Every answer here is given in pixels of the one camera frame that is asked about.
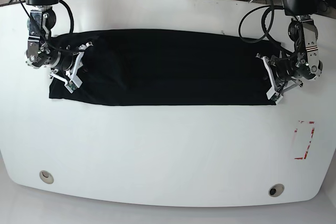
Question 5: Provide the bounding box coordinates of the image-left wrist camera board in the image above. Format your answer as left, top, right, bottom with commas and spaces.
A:
65, 77, 82, 93

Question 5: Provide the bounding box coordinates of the left table grommet hole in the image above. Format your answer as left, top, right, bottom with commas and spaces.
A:
39, 170, 54, 185

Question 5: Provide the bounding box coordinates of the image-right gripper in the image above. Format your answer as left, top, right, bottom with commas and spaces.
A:
256, 53, 303, 95

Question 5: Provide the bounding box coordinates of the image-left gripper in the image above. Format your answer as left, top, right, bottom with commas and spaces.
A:
49, 41, 93, 85

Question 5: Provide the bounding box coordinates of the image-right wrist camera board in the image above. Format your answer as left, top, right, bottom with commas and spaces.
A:
266, 88, 283, 104

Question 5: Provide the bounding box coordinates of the black t-shirt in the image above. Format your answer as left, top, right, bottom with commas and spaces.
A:
49, 29, 279, 106

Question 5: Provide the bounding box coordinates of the right table grommet hole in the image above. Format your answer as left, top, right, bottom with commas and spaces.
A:
268, 184, 285, 197

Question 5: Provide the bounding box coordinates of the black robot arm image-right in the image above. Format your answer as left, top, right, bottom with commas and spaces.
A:
241, 0, 323, 102

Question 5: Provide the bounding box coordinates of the red tape rectangle marking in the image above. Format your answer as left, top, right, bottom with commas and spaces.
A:
291, 121, 316, 160

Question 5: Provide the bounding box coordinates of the table grommet hole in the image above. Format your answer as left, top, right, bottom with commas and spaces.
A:
39, 170, 54, 185
268, 184, 285, 197

